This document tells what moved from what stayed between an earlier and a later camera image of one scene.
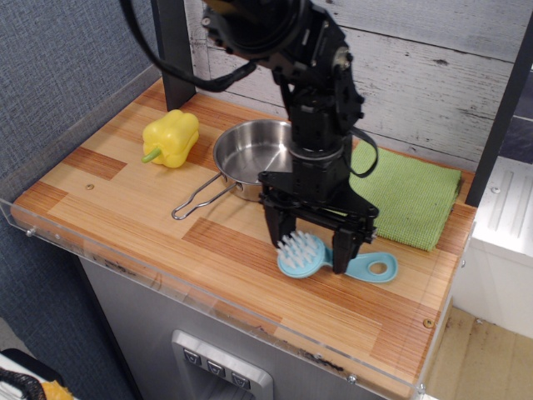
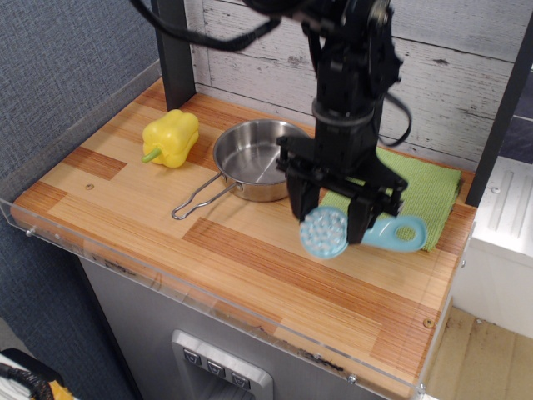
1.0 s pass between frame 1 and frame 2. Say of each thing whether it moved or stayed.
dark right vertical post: stayed
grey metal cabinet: stayed
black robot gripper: moved
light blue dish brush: moved
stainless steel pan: stayed
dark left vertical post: stayed
